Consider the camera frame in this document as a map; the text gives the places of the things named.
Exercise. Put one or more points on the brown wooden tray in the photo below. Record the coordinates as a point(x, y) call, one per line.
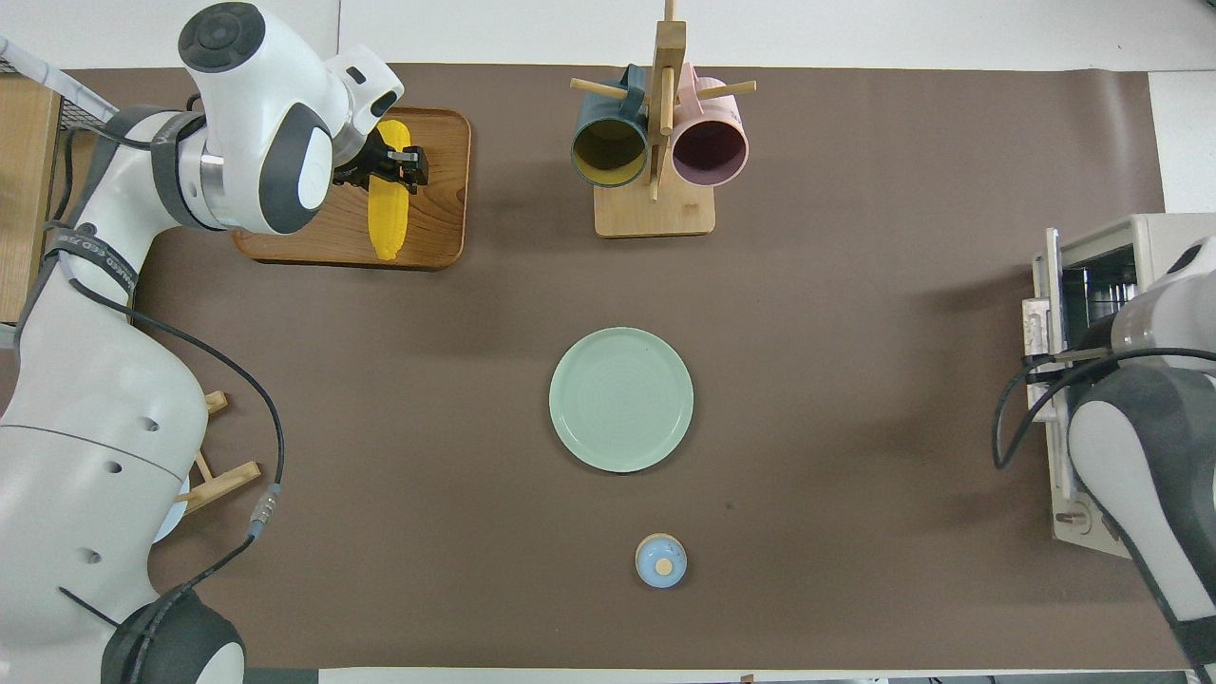
point(437, 228)

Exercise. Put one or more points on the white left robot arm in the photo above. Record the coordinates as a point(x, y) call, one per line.
point(85, 456)

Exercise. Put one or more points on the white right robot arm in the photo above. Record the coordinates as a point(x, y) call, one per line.
point(1140, 446)

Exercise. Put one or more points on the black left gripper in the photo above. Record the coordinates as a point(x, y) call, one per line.
point(378, 163)

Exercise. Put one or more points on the beige toaster oven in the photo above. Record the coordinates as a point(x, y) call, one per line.
point(1102, 233)

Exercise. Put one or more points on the brown table mat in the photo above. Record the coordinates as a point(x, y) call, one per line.
point(855, 190)

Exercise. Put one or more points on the wooden mug tree stand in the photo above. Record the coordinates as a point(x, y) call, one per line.
point(655, 218)

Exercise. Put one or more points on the light blue plate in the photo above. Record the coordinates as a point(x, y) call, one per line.
point(176, 513)

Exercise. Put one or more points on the dark blue mug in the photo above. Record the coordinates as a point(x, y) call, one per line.
point(608, 152)

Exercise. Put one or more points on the wooden plate rack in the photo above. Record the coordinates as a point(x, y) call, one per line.
point(228, 480)

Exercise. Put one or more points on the mint green plate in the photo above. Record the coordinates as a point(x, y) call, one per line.
point(622, 399)

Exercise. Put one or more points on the pink mug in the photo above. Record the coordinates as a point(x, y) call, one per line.
point(708, 152)

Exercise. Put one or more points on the yellow corn cob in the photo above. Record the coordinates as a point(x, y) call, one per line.
point(388, 223)

